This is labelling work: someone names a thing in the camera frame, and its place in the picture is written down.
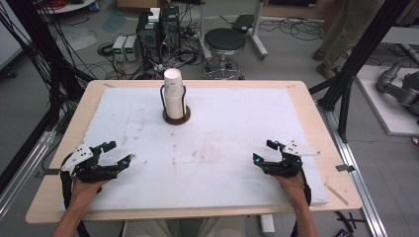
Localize black metal frame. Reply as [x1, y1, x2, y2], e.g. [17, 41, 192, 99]
[0, 0, 97, 196]
[307, 0, 419, 143]

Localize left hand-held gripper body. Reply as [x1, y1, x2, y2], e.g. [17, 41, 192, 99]
[60, 143, 122, 185]

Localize person's right hand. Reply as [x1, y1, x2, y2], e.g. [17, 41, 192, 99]
[272, 173, 310, 209]

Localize black round stool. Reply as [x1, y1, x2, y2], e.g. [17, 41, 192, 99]
[201, 28, 248, 81]

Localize grey power supply unit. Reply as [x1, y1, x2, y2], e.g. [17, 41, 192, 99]
[124, 35, 139, 62]
[112, 35, 127, 62]

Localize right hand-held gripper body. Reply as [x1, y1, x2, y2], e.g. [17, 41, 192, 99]
[261, 140, 321, 179]

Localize black computer tower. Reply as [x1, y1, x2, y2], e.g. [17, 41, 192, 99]
[135, 9, 163, 64]
[160, 5, 182, 51]

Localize black wire cup holder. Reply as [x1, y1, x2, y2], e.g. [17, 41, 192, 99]
[159, 84, 192, 126]

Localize white foam mat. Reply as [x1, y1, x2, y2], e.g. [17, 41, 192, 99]
[57, 86, 330, 212]

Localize black floor cables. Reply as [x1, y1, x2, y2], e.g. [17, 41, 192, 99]
[259, 16, 328, 41]

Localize aluminium rail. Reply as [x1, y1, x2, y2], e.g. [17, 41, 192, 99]
[316, 101, 390, 237]
[0, 129, 57, 221]

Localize thin wooden stick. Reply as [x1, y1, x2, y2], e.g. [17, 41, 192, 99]
[323, 182, 350, 206]

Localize small white box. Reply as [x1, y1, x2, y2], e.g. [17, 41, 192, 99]
[147, 7, 162, 24]

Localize white platform board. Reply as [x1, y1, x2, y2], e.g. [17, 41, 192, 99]
[355, 64, 419, 137]

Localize stack of white paper cups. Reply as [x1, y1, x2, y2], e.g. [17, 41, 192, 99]
[163, 67, 187, 120]

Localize person's left hand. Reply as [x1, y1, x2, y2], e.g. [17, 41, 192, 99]
[69, 177, 111, 211]

